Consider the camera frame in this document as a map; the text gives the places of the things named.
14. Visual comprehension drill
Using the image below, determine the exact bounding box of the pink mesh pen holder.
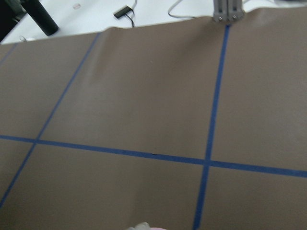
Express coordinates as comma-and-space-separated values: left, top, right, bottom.
126, 222, 166, 230

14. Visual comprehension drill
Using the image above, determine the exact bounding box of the small black sensor box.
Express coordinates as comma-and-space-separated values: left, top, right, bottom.
113, 6, 133, 19

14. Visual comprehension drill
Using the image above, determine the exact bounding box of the black water bottle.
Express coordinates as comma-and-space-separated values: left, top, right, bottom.
20, 0, 59, 36

